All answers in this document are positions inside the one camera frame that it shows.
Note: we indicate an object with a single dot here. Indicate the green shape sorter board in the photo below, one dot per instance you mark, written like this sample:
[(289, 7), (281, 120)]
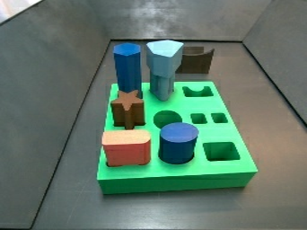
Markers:
[(222, 164)]

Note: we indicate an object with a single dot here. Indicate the brown star block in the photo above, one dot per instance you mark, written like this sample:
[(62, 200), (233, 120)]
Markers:
[(129, 110)]

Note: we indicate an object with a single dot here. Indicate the dark blue cylinder block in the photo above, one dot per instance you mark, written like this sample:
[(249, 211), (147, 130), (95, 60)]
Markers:
[(177, 143)]

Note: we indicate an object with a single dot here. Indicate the red rounded block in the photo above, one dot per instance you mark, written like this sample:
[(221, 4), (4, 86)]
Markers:
[(127, 147)]

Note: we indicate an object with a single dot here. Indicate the light blue pentagonal block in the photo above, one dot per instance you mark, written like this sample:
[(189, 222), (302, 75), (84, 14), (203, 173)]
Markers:
[(165, 55)]

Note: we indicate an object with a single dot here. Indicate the black curved holder stand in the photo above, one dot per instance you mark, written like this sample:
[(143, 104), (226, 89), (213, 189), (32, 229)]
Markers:
[(197, 61)]

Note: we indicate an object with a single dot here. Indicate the dark blue hexagonal prism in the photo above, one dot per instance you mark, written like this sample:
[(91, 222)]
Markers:
[(127, 66)]

